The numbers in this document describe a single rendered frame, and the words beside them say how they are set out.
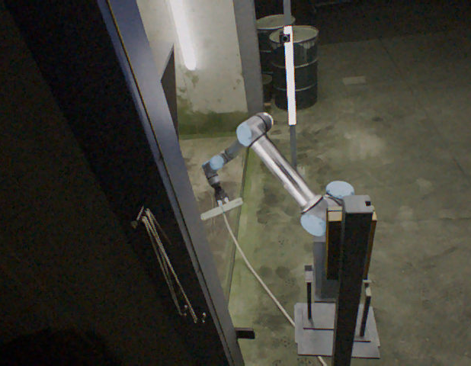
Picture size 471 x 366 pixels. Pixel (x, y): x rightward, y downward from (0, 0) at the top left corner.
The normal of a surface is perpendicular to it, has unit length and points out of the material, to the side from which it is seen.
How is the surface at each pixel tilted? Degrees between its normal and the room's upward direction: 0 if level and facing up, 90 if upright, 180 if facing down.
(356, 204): 0
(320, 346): 0
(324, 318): 0
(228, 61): 90
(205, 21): 90
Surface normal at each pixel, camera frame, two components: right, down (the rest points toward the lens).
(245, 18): -0.11, 0.65
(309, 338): -0.15, -0.76
